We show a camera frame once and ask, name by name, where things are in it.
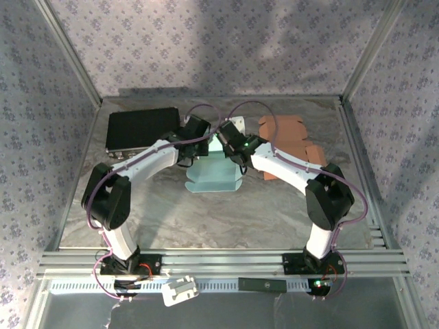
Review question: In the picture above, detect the light blue paper box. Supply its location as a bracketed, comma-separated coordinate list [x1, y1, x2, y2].
[184, 134, 245, 195]

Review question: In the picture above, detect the orange paper box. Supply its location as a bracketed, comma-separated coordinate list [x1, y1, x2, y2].
[257, 115, 327, 182]

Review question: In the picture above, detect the black hard case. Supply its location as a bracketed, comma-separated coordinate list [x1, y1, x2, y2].
[105, 107, 182, 160]

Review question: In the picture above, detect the black rectangular device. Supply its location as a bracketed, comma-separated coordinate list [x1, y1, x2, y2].
[237, 277, 287, 293]

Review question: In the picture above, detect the circuit board with LEDs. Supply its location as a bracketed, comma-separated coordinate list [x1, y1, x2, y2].
[307, 278, 335, 298]

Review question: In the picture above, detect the grey metal sheet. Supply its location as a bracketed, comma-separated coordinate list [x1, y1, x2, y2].
[25, 277, 425, 329]

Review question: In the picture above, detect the black connector block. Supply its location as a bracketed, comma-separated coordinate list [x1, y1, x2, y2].
[113, 279, 142, 298]

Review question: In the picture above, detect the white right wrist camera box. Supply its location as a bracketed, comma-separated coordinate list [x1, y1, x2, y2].
[226, 116, 246, 137]

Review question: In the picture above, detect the aluminium back rail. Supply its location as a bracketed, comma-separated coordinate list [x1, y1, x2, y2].
[101, 95, 344, 102]

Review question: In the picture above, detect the aluminium mounting rail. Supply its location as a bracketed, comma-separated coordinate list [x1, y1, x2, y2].
[36, 249, 412, 279]

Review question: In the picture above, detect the aluminium side rail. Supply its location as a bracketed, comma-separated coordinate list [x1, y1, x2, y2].
[43, 99, 104, 253]
[338, 97, 396, 250]

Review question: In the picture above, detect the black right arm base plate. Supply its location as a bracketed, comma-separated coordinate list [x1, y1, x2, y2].
[281, 252, 346, 276]

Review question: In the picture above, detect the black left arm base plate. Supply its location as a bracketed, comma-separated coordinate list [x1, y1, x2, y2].
[99, 253, 163, 277]

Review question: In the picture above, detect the white slotted cable duct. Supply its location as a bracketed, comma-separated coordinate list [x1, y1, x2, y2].
[49, 277, 311, 295]

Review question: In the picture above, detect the white plastic bracket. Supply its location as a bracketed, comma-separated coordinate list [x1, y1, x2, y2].
[160, 274, 200, 308]

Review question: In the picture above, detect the aluminium frame post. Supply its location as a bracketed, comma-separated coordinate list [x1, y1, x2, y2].
[341, 0, 412, 103]
[34, 0, 104, 106]

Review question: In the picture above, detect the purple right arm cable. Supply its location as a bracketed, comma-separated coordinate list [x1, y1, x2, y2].
[226, 99, 370, 302]

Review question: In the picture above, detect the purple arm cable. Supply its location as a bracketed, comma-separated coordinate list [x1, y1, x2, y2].
[226, 99, 370, 302]
[85, 102, 222, 302]

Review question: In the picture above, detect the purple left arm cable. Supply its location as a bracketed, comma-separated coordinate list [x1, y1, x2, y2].
[85, 102, 222, 302]

